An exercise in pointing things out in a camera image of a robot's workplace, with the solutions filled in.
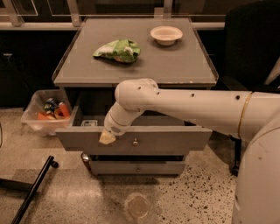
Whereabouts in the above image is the white card box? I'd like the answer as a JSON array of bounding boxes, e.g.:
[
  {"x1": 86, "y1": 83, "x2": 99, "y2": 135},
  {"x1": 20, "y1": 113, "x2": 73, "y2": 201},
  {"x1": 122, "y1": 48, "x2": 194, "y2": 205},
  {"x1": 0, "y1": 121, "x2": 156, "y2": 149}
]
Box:
[{"x1": 81, "y1": 120, "x2": 98, "y2": 127}]

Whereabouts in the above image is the white paper bowl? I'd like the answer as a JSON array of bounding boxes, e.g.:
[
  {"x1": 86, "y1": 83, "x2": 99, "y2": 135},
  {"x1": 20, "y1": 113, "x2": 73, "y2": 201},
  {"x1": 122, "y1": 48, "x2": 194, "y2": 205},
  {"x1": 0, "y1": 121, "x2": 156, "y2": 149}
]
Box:
[{"x1": 150, "y1": 26, "x2": 183, "y2": 46}]

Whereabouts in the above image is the grey drawer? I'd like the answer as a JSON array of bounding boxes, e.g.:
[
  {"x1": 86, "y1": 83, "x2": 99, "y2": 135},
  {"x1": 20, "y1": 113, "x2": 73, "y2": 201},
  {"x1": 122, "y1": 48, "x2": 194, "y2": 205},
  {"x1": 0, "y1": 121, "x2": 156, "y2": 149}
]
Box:
[
  {"x1": 89, "y1": 161, "x2": 186, "y2": 175},
  {"x1": 56, "y1": 106, "x2": 212, "y2": 156}
]

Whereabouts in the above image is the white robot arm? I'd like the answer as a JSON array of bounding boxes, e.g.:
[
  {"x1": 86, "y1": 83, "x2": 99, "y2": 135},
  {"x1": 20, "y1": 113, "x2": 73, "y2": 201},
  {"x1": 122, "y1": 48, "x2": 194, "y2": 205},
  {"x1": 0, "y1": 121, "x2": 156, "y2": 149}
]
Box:
[{"x1": 100, "y1": 79, "x2": 280, "y2": 224}]

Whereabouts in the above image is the grey drawer cabinet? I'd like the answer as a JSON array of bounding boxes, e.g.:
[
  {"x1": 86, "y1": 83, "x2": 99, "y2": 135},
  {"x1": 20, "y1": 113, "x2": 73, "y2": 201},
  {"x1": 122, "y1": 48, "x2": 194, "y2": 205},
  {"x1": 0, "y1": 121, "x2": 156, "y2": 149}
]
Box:
[{"x1": 54, "y1": 18, "x2": 217, "y2": 170}]

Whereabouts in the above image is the clear plastic bin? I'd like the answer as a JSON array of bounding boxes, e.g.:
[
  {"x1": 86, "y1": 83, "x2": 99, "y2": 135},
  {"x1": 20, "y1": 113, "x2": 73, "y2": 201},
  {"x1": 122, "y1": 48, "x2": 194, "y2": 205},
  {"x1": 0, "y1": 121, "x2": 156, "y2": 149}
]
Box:
[{"x1": 21, "y1": 89, "x2": 70, "y2": 137}]

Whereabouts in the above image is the black metal leg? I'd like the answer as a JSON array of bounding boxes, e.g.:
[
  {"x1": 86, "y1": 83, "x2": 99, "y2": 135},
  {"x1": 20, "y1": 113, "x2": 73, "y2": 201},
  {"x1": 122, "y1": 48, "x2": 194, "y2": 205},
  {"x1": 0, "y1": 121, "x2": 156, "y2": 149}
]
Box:
[{"x1": 0, "y1": 156, "x2": 59, "y2": 224}]

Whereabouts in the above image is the green chip bag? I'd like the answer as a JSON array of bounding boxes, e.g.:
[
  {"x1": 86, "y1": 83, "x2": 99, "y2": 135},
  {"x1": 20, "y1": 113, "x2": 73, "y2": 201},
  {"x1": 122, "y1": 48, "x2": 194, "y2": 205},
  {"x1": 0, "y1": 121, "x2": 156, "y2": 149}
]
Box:
[{"x1": 93, "y1": 39, "x2": 141, "y2": 63}]

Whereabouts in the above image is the grey lower drawer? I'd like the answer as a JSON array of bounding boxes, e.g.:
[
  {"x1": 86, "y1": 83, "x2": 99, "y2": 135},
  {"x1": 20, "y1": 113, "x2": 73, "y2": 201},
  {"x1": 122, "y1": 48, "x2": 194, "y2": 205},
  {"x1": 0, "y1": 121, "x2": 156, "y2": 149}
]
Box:
[{"x1": 89, "y1": 161, "x2": 186, "y2": 175}]

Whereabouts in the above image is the orange can in bin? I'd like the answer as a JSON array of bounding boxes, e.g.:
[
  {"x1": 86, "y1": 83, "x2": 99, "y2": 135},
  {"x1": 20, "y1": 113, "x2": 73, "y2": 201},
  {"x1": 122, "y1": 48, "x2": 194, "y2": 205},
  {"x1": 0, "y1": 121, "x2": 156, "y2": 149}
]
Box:
[{"x1": 59, "y1": 101, "x2": 71, "y2": 116}]

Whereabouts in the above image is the grey top drawer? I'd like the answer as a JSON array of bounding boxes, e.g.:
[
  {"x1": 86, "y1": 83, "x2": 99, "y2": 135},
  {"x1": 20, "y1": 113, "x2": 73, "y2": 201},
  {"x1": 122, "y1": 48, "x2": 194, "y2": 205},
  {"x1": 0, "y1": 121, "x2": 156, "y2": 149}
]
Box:
[{"x1": 56, "y1": 106, "x2": 212, "y2": 156}]

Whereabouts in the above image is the round floor cover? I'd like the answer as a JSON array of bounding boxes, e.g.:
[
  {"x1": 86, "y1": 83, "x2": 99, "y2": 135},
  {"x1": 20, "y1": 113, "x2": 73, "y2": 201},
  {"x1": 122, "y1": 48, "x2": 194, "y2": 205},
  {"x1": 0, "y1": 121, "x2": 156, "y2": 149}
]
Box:
[{"x1": 124, "y1": 192, "x2": 150, "y2": 219}]

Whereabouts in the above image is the metal window railing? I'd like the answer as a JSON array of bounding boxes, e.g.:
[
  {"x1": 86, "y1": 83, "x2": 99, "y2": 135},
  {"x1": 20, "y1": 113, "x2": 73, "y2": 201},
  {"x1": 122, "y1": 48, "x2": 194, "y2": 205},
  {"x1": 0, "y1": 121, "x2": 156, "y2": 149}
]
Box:
[{"x1": 0, "y1": 0, "x2": 228, "y2": 31}]

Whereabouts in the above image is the metal drawer knob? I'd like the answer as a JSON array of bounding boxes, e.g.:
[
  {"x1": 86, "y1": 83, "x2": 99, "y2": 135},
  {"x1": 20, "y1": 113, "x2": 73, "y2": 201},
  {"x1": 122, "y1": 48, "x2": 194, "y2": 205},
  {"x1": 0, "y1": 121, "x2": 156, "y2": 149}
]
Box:
[{"x1": 132, "y1": 138, "x2": 139, "y2": 147}]

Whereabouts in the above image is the black office chair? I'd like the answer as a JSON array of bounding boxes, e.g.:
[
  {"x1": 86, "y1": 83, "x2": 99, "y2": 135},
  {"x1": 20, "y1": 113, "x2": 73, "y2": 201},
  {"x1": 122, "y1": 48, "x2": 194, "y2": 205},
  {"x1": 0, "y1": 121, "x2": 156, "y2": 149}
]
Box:
[{"x1": 215, "y1": 1, "x2": 280, "y2": 178}]

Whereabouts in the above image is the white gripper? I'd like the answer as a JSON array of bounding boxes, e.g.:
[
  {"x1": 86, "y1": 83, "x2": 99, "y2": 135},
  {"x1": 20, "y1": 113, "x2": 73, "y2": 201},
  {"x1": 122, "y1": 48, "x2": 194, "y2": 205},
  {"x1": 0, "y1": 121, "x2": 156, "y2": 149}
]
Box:
[{"x1": 99, "y1": 101, "x2": 143, "y2": 144}]

